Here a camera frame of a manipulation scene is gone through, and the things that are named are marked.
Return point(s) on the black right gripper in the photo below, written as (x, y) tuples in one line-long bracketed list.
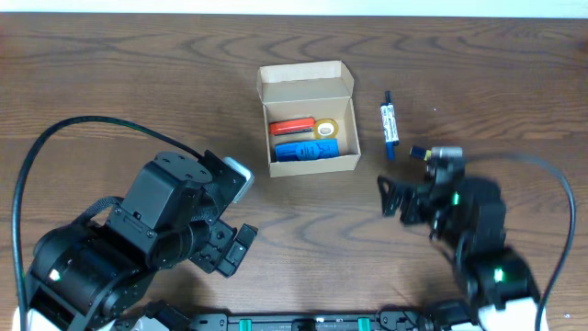
[(416, 196)]

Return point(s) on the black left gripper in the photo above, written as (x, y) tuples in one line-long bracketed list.
[(209, 255)]

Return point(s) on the yellow highlighter pen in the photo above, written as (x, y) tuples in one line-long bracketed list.
[(420, 153)]

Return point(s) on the blue plastic case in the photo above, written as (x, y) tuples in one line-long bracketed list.
[(307, 150)]

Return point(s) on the yellow tape roll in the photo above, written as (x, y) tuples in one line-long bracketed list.
[(325, 129)]

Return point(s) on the red stapler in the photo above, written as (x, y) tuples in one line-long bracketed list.
[(286, 127)]

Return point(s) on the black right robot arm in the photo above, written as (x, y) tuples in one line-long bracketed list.
[(468, 214)]

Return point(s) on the blue marker pen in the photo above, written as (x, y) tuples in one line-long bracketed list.
[(390, 147)]

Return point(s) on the open cardboard box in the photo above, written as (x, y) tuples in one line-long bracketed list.
[(321, 90)]

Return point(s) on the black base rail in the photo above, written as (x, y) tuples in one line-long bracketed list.
[(321, 322)]

